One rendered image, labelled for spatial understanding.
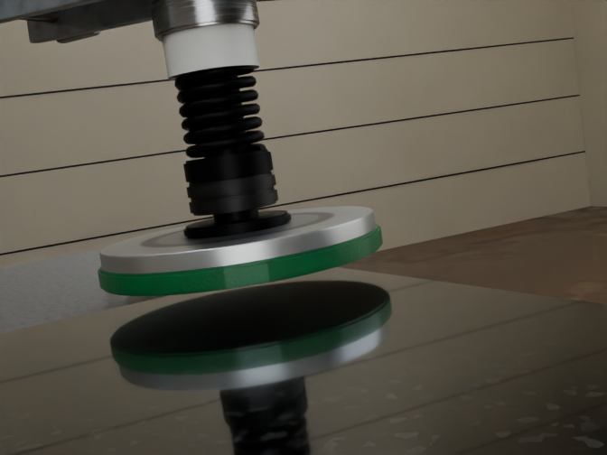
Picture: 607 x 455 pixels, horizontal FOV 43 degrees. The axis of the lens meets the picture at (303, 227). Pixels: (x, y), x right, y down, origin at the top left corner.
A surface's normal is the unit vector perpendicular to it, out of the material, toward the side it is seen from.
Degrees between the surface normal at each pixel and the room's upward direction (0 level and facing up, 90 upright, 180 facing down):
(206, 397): 0
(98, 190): 90
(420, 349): 0
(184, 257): 90
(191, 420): 0
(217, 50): 90
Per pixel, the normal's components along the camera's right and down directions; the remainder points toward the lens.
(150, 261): -0.45, 0.16
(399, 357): -0.14, -0.98
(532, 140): 0.39, 0.04
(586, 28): -0.91, 0.18
